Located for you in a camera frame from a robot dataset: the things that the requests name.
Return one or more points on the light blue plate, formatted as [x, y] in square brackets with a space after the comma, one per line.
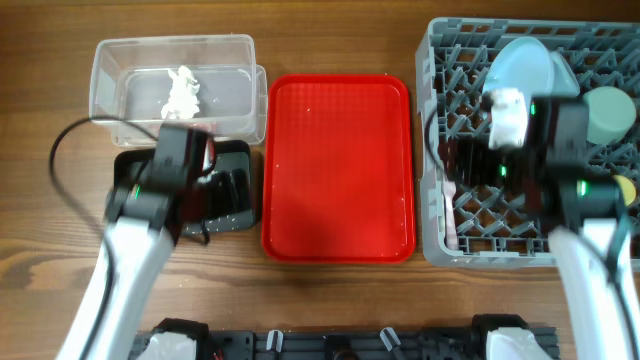
[525, 64]

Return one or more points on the light blue bowl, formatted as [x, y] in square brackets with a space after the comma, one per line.
[565, 82]

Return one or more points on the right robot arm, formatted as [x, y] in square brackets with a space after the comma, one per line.
[592, 253]

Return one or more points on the grey dishwasher rack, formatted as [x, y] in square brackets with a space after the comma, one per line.
[452, 64]

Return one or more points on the clear plastic bin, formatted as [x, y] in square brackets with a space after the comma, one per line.
[130, 85]

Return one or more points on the red snack wrapper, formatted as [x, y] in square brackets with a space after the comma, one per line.
[208, 127]

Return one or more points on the red serving tray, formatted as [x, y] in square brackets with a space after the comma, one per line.
[338, 170]

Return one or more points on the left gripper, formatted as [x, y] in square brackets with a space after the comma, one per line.
[229, 200]

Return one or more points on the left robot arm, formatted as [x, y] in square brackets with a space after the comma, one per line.
[188, 184]

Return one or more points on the white tissue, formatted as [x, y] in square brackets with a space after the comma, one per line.
[183, 102]

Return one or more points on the mint green bowl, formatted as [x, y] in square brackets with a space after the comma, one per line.
[611, 115]

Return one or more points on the black plastic tray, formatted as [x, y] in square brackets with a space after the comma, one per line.
[235, 200]

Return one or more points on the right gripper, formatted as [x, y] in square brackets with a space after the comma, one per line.
[463, 163]

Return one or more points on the yellow plastic cup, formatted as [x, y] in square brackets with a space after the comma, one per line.
[628, 189]

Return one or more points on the white plastic fork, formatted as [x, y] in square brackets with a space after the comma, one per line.
[451, 237]

